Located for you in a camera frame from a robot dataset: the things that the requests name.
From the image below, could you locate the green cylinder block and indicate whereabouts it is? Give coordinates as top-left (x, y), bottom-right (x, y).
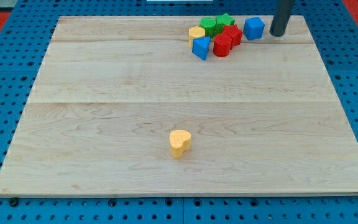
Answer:
top-left (200, 17), bottom-right (216, 38)

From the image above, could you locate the light wooden board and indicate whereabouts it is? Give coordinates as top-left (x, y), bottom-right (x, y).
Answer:
top-left (0, 16), bottom-right (358, 198)

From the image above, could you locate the blue triangle block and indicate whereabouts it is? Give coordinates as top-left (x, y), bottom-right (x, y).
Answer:
top-left (192, 37), bottom-right (211, 60)

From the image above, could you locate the blue cube block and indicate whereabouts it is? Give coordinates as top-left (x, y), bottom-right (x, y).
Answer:
top-left (243, 17), bottom-right (265, 40)

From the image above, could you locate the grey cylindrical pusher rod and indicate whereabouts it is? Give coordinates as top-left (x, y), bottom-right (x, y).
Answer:
top-left (269, 0), bottom-right (295, 37)

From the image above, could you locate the yellow heart block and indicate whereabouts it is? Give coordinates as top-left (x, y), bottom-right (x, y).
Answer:
top-left (169, 129), bottom-right (191, 158)

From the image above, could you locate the yellow hexagon block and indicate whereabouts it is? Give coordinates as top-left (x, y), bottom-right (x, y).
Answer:
top-left (188, 26), bottom-right (205, 49)

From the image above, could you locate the green star block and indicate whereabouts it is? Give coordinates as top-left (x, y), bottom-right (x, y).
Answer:
top-left (215, 13), bottom-right (235, 35)

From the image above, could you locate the red hexagon block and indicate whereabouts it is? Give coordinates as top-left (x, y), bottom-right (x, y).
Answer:
top-left (223, 24), bottom-right (242, 49)

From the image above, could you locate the red cylinder block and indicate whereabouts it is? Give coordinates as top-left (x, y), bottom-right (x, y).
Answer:
top-left (213, 33), bottom-right (232, 57)

